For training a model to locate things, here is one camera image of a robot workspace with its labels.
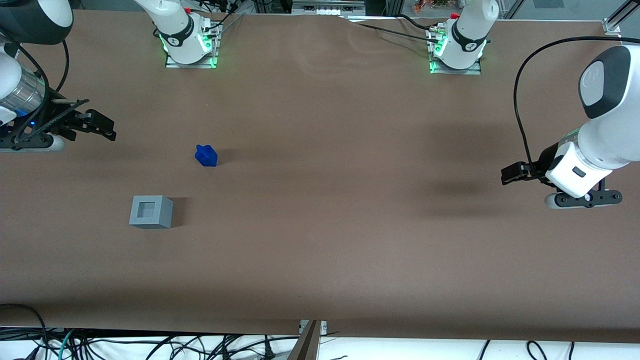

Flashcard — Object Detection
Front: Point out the black base connector cable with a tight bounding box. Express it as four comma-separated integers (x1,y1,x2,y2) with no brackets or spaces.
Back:
205,0,246,40

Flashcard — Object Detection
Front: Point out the black looped floor cable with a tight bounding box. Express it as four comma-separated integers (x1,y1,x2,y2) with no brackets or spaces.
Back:
0,303,48,360

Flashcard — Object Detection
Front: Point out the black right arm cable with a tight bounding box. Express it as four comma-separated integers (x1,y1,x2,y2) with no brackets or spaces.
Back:
0,30,71,146

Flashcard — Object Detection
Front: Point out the table cover sheet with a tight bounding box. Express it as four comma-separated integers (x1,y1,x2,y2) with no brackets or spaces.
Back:
0,9,640,346

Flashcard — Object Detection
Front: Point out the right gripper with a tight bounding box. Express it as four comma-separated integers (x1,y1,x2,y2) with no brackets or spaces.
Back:
0,106,117,142

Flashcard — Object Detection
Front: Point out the aluminium corner profile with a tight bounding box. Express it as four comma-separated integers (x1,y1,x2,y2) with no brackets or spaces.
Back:
602,0,640,37

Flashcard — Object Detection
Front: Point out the teal floor cable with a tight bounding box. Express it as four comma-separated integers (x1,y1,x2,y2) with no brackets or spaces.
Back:
57,327,76,360

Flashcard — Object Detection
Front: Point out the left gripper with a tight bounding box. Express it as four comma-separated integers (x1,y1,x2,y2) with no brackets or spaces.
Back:
501,142,614,199

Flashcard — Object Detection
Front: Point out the gray cube base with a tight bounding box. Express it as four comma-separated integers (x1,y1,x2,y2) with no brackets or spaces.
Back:
129,195,175,230

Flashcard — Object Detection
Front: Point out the long black tabletop cable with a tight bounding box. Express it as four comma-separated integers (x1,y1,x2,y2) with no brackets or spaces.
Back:
356,22,441,43

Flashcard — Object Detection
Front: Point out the wooden table leg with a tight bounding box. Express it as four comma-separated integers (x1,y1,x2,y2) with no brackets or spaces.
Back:
287,320,321,360

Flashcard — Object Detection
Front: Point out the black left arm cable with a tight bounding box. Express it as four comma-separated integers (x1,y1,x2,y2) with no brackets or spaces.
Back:
514,36,623,181

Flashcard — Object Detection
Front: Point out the orange background clutter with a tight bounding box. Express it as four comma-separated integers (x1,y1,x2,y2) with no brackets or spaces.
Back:
412,0,451,13

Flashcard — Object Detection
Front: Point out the blue plastic part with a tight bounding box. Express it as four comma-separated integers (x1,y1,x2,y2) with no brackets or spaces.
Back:
194,144,219,168

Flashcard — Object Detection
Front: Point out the short black tabletop cable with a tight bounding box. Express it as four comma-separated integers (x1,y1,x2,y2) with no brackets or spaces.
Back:
397,14,436,32

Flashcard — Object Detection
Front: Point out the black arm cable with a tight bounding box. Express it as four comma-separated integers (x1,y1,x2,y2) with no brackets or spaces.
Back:
0,30,71,146
514,36,623,181

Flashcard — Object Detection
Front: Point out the white power strip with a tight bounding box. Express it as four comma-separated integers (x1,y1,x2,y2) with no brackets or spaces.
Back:
291,0,367,17

